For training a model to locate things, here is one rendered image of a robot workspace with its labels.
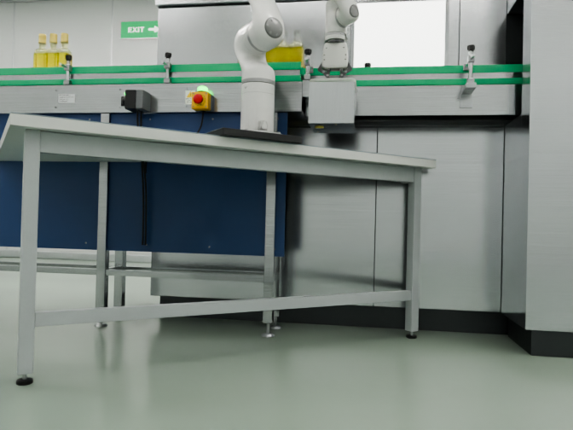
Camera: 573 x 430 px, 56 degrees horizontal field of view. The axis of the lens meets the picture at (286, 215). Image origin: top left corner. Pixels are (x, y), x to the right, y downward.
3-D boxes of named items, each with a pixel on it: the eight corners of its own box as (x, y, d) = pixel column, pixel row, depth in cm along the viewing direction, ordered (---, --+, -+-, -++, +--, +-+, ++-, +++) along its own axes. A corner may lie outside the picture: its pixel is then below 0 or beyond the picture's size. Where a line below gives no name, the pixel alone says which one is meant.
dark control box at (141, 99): (150, 113, 228) (151, 94, 228) (142, 109, 220) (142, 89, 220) (132, 113, 229) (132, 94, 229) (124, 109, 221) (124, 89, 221)
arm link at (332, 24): (352, 33, 207) (338, 40, 215) (353, 0, 207) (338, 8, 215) (334, 29, 202) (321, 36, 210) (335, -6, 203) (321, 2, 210)
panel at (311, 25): (447, 74, 238) (448, -2, 239) (448, 72, 236) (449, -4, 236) (250, 78, 253) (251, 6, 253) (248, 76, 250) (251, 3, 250)
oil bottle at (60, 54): (72, 95, 253) (73, 35, 254) (65, 91, 248) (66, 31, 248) (60, 95, 254) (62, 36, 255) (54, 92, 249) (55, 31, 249)
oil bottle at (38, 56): (49, 95, 255) (51, 36, 256) (43, 92, 250) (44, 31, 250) (38, 95, 256) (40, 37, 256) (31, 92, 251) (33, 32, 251)
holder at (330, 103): (355, 135, 223) (356, 98, 224) (354, 123, 196) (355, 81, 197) (315, 135, 226) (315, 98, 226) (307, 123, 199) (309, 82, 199)
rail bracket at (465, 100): (471, 108, 218) (471, 54, 218) (479, 99, 202) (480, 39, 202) (459, 108, 219) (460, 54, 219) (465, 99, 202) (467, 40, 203)
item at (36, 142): (419, 338, 224) (422, 167, 224) (16, 386, 147) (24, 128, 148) (403, 334, 231) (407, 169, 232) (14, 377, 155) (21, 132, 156)
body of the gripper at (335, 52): (349, 43, 212) (348, 72, 212) (323, 44, 213) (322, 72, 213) (348, 37, 204) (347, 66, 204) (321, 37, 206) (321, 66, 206)
